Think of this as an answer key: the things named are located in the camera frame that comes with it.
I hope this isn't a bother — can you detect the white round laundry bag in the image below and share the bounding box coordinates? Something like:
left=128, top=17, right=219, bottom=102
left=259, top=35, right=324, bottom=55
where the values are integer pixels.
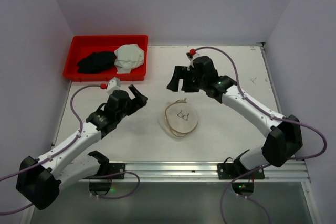
left=157, top=98, right=200, bottom=140

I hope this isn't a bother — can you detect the white bra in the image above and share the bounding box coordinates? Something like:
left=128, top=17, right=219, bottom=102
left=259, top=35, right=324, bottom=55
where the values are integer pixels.
left=114, top=44, right=145, bottom=74

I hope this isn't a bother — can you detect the black bra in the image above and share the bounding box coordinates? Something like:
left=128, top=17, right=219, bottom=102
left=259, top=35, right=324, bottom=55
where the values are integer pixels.
left=77, top=51, right=116, bottom=74

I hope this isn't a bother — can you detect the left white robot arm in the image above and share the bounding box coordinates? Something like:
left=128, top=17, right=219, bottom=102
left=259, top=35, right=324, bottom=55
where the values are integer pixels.
left=16, top=85, right=148, bottom=210

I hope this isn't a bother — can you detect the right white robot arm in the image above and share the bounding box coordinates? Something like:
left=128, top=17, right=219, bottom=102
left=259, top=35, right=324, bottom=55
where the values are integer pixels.
left=167, top=56, right=303, bottom=177

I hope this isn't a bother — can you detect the red plastic tray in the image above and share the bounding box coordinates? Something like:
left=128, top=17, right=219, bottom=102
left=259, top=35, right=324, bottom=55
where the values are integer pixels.
left=63, top=35, right=148, bottom=82

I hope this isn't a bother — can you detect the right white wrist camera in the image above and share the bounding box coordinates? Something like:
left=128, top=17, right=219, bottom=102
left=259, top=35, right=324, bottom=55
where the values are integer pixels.
left=186, top=51, right=201, bottom=67

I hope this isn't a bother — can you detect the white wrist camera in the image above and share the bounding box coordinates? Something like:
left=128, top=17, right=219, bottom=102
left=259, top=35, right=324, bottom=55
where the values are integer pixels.
left=106, top=77, right=121, bottom=95
left=186, top=51, right=201, bottom=67

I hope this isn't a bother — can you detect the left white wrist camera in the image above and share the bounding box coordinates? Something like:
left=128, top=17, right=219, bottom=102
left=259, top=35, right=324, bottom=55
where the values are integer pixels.
left=106, top=77, right=121, bottom=95

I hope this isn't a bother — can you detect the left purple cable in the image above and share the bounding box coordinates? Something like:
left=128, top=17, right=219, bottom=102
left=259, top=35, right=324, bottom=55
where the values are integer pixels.
left=0, top=83, right=140, bottom=216

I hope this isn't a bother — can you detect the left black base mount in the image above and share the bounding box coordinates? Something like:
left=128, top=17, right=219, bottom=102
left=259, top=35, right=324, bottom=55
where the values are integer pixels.
left=88, top=151, right=126, bottom=196

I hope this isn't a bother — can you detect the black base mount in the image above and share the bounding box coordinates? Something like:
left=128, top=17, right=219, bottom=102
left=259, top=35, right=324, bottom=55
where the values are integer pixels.
left=88, top=151, right=126, bottom=196
left=217, top=150, right=265, bottom=197

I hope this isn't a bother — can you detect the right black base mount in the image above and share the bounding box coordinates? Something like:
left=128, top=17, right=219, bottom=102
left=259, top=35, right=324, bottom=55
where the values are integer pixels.
left=217, top=150, right=265, bottom=197

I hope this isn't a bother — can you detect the aluminium rail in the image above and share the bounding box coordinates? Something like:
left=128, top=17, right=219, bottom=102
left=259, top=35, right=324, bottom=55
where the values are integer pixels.
left=35, top=159, right=310, bottom=183

